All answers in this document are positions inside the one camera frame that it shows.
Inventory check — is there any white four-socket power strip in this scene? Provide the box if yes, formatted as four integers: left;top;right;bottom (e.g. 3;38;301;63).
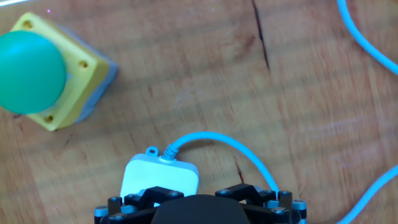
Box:
119;146;200;208

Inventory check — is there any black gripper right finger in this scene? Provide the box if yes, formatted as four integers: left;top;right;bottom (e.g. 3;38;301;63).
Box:
214;183;308;224

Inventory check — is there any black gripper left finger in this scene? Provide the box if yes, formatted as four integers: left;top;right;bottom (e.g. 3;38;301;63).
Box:
94;185;185;224

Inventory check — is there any green button yellow box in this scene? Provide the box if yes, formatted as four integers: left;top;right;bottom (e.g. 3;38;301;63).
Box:
0;11;119;132

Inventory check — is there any grey power strip cord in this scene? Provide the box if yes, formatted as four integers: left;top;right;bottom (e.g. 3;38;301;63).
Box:
161;0;398;224

